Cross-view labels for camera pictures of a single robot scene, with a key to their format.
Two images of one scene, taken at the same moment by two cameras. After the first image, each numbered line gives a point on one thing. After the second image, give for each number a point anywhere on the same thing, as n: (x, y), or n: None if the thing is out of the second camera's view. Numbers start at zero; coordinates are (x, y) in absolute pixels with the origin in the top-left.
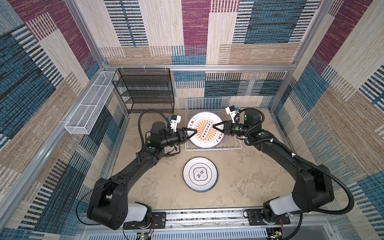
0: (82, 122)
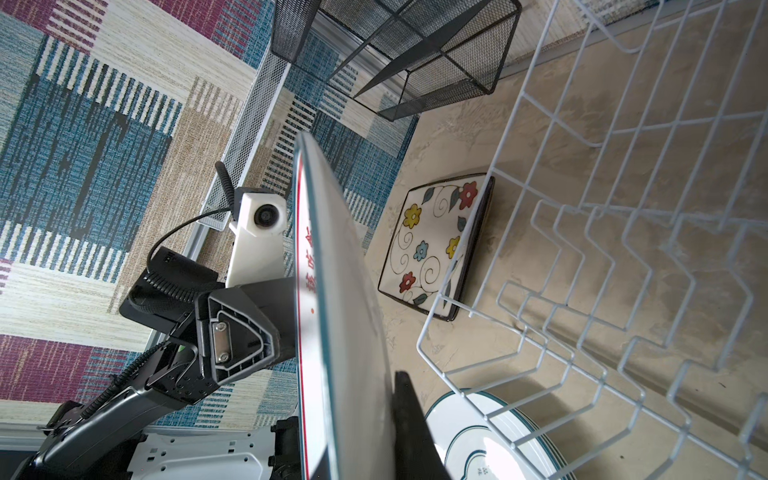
0: (246, 140)
